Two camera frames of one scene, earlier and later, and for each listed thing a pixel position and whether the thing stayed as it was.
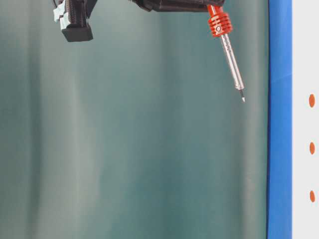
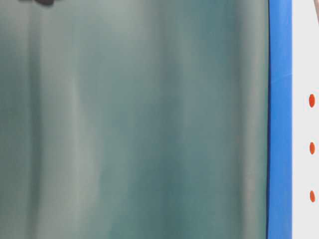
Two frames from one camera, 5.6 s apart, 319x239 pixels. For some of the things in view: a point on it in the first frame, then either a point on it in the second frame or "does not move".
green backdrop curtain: [139, 133] does not move
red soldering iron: [220, 24] → [316, 5]
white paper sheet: [305, 119] does not move
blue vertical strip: [279, 160] does not move
